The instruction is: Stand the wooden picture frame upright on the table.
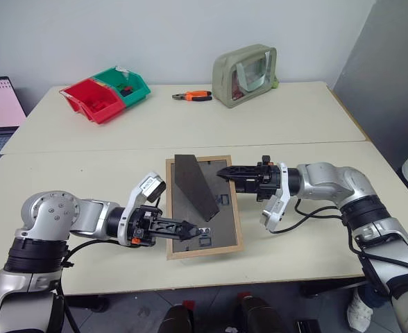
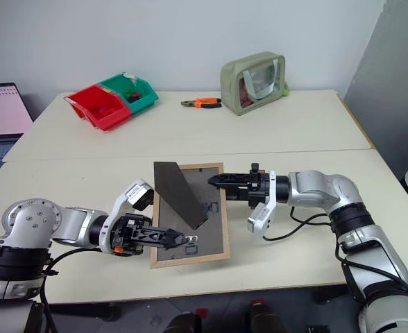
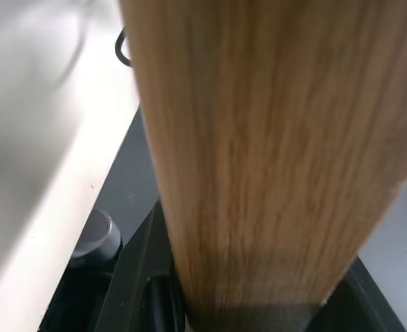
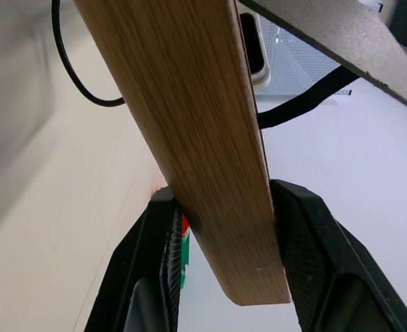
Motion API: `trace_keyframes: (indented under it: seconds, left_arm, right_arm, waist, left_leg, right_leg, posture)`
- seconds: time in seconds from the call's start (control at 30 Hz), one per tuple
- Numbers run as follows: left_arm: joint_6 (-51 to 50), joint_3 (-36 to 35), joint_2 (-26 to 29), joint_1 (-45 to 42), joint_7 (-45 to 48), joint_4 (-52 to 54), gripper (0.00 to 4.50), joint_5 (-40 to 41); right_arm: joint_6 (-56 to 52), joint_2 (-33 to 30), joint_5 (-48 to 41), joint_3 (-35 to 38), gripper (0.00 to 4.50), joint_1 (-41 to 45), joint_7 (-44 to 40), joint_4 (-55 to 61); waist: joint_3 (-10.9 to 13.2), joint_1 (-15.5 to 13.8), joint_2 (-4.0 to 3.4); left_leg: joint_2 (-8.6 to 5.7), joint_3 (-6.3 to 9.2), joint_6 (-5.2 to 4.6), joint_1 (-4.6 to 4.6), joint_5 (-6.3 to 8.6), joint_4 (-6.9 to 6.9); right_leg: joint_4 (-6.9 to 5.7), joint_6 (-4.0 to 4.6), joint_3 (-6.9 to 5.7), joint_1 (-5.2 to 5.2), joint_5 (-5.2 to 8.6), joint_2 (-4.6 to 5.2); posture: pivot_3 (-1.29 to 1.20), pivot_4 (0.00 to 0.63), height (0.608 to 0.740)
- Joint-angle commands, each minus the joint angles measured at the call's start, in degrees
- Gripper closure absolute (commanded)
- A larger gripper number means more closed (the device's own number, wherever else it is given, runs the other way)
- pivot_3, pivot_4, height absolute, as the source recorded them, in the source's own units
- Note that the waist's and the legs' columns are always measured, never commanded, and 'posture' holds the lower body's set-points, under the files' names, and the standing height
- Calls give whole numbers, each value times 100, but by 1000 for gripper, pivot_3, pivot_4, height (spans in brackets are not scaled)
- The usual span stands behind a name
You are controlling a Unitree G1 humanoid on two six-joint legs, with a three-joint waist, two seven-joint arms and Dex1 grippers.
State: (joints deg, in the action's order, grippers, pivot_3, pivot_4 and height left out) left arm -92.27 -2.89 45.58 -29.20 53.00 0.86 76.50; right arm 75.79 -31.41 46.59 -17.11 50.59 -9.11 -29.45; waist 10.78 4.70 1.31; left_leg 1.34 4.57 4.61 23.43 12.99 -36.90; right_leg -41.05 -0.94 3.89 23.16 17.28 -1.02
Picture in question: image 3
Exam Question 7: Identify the black cable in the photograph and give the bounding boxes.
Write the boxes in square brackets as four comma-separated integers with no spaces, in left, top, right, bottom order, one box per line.
[114,26,134,67]

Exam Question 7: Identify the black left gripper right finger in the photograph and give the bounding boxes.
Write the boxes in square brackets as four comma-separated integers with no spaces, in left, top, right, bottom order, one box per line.
[302,256,407,332]

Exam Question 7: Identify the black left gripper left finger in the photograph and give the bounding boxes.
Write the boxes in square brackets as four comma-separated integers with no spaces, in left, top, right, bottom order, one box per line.
[105,200,190,332]

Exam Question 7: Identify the wooden board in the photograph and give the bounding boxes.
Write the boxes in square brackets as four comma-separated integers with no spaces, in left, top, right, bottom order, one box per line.
[118,0,407,328]

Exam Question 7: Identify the grey round cylinder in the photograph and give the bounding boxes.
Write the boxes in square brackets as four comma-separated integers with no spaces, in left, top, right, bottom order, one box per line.
[71,208,123,268]

